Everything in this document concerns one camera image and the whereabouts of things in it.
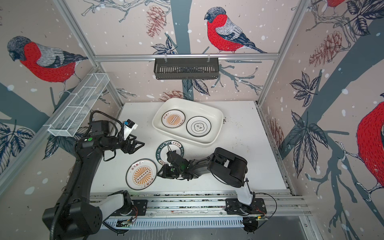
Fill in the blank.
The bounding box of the orange sunburst plate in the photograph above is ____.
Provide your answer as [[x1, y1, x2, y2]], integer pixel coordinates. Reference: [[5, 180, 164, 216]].
[[126, 159, 158, 191], [162, 110, 186, 129]]

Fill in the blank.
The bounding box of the white black line plate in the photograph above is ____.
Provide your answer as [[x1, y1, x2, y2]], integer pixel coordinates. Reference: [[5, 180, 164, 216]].
[[186, 116, 212, 138]]

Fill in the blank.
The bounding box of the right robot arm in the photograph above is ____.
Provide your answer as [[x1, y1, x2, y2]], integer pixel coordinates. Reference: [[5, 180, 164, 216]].
[[157, 147, 254, 206]]

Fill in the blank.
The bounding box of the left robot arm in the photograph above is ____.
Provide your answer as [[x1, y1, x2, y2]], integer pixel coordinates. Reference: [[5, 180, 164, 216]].
[[42, 132, 145, 240]]

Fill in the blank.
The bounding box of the white plastic bin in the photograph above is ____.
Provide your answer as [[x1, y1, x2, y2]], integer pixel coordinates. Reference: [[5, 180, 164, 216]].
[[152, 98, 224, 147]]

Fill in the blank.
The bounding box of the green rim plate left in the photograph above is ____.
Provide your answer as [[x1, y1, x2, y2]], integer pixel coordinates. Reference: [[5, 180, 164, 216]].
[[155, 140, 185, 166]]

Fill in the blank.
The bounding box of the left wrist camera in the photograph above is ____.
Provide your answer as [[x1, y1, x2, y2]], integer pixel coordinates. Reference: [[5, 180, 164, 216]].
[[123, 119, 138, 141]]

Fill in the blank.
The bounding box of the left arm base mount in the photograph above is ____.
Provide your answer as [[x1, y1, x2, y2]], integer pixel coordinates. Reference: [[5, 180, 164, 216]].
[[111, 200, 148, 217]]

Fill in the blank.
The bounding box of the black corrugated cable conduit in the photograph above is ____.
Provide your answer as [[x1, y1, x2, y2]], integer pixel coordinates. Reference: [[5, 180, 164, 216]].
[[49, 161, 83, 240]]

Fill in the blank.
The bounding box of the white mesh wall shelf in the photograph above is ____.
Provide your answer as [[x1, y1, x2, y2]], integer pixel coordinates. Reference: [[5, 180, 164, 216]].
[[48, 73, 110, 137]]

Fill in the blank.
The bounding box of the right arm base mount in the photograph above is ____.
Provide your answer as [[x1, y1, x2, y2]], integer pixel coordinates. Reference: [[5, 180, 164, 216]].
[[225, 197, 267, 217]]

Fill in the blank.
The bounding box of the black hanging wire basket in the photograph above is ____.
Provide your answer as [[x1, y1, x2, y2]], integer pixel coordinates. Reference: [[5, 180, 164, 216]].
[[154, 58, 220, 80]]

